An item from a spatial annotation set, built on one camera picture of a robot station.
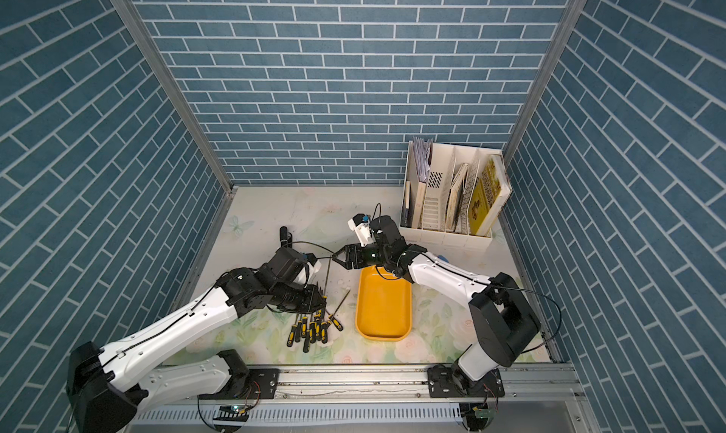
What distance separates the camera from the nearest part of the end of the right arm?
Answer: 0.72 metres

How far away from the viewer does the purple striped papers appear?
2.80 ft

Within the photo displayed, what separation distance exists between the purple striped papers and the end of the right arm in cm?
26
